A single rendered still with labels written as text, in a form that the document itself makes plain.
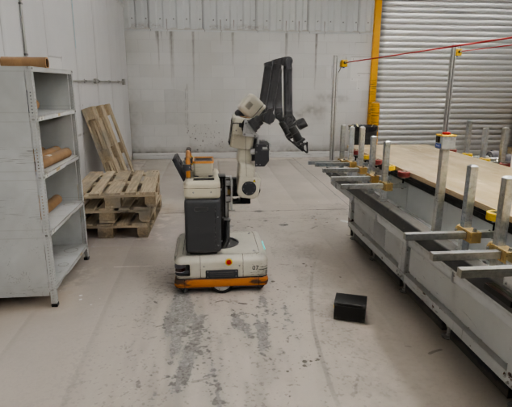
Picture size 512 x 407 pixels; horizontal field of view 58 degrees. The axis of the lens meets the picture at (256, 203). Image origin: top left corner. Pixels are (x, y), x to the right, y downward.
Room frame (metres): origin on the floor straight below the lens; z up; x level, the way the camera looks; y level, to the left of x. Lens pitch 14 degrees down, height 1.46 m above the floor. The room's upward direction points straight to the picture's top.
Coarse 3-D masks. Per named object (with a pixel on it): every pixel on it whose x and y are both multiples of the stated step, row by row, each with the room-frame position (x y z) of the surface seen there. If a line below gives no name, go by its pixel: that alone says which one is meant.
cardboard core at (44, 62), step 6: (0, 60) 3.33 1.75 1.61; (6, 60) 3.33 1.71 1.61; (12, 60) 3.34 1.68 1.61; (18, 60) 3.34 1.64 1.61; (24, 60) 3.35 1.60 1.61; (30, 60) 3.35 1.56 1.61; (36, 60) 3.36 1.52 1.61; (42, 60) 3.36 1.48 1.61; (36, 66) 3.36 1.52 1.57; (42, 66) 3.36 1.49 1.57; (48, 66) 3.42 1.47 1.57
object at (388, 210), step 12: (360, 192) 3.35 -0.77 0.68; (372, 192) 3.25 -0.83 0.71; (372, 204) 3.09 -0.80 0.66; (384, 204) 2.92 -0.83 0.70; (384, 216) 2.86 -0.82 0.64; (396, 216) 2.69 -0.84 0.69; (408, 216) 2.64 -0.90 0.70; (408, 228) 2.52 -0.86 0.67; (420, 228) 2.42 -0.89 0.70; (432, 240) 2.23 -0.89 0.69; (444, 240) 2.21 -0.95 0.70; (456, 264) 1.99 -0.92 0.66; (468, 264) 1.90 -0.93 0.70; (480, 264) 1.89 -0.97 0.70; (480, 288) 1.80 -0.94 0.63
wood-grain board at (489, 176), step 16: (400, 160) 3.49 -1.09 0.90; (416, 160) 3.49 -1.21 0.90; (432, 160) 3.50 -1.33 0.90; (448, 160) 3.50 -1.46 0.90; (464, 160) 3.50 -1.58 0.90; (480, 160) 3.51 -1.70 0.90; (416, 176) 2.90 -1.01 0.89; (432, 176) 2.86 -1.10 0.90; (448, 176) 2.86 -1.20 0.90; (464, 176) 2.86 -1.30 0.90; (480, 176) 2.86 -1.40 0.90; (496, 176) 2.87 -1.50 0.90; (448, 192) 2.49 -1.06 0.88; (480, 192) 2.41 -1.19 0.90; (496, 192) 2.41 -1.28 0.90; (496, 208) 2.08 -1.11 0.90
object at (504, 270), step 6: (462, 270) 1.44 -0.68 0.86; (468, 270) 1.44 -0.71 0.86; (474, 270) 1.44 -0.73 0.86; (480, 270) 1.45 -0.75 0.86; (486, 270) 1.45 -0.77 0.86; (492, 270) 1.45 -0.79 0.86; (498, 270) 1.45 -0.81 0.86; (504, 270) 1.45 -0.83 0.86; (510, 270) 1.46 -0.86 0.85; (462, 276) 1.44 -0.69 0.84; (468, 276) 1.44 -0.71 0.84; (474, 276) 1.44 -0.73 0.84; (480, 276) 1.45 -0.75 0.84; (486, 276) 1.45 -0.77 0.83; (492, 276) 1.45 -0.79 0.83; (498, 276) 1.45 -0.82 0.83; (504, 276) 1.46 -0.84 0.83
